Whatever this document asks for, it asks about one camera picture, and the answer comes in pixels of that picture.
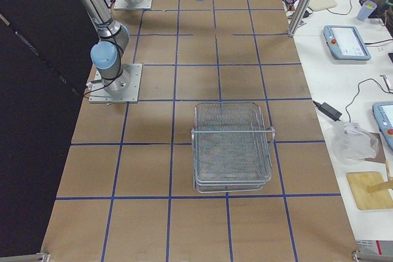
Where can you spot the blue plastic cup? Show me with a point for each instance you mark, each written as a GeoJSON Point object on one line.
{"type": "Point", "coordinates": [367, 8]}

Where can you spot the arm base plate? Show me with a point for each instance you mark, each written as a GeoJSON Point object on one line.
{"type": "Point", "coordinates": [133, 4]}
{"type": "Point", "coordinates": [123, 89]}

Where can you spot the clear plastic bag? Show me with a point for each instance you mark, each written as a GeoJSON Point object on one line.
{"type": "Point", "coordinates": [351, 142]}

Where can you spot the beige pad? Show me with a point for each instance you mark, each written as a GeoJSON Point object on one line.
{"type": "Point", "coordinates": [319, 5]}

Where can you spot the wire mesh shelf basket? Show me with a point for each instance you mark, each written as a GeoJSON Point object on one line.
{"type": "Point", "coordinates": [231, 147]}

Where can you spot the black power adapter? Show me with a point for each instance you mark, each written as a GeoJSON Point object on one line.
{"type": "Point", "coordinates": [328, 110]}

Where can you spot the blue teach pendant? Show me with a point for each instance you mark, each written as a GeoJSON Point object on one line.
{"type": "Point", "coordinates": [345, 43]}
{"type": "Point", "coordinates": [382, 112]}

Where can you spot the wooden cutting board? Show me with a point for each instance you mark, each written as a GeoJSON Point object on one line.
{"type": "Point", "coordinates": [369, 190]}

